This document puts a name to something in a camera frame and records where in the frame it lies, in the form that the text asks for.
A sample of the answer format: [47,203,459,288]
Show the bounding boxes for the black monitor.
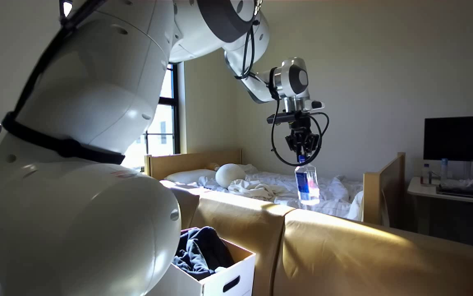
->
[421,114,473,165]

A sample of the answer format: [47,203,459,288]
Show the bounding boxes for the dark blue clothing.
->
[170,226,236,282]

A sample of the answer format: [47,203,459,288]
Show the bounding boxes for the light desk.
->
[405,176,473,209]

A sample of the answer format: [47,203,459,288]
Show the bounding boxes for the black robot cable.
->
[269,107,331,168]

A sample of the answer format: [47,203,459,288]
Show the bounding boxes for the round white pillow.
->
[213,162,247,190]

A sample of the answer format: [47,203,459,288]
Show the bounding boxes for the white crumpled bed sheets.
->
[160,163,367,222]

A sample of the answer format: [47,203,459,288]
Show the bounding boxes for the tan leather sofa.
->
[168,186,473,296]

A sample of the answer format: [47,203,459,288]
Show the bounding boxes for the dark keyboard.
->
[434,181,473,201]

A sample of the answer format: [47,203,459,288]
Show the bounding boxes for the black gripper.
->
[283,112,323,167]

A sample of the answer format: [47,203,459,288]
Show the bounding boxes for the white cardboard box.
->
[147,236,259,296]

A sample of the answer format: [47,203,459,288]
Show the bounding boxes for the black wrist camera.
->
[264,111,303,125]

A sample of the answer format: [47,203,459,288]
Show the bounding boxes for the clear water bottle blue cap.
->
[292,162,321,209]

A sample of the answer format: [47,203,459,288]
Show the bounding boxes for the black framed window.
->
[119,61,181,172]

